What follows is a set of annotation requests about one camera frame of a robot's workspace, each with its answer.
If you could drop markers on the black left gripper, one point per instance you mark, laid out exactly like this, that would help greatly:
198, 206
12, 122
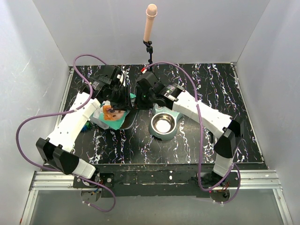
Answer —
127, 104

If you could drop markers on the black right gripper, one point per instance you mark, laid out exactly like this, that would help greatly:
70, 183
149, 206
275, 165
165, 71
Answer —
140, 104

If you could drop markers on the green pet food bag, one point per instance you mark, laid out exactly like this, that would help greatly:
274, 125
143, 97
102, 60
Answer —
106, 117

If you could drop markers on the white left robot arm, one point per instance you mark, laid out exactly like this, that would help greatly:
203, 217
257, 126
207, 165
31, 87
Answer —
56, 148

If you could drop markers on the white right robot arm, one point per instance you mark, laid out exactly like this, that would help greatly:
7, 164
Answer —
227, 130

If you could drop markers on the teal double pet bowl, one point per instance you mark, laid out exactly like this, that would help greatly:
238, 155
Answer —
163, 124

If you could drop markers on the black tripod stand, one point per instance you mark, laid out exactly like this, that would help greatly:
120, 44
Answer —
149, 49

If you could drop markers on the blue toy block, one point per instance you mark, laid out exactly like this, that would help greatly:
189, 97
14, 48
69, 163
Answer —
87, 126

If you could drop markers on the beige microphone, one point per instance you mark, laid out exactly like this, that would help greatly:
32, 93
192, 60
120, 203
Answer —
151, 13

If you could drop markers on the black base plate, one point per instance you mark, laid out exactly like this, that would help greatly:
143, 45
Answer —
160, 179

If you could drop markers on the aluminium rail frame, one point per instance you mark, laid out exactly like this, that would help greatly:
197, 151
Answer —
250, 179

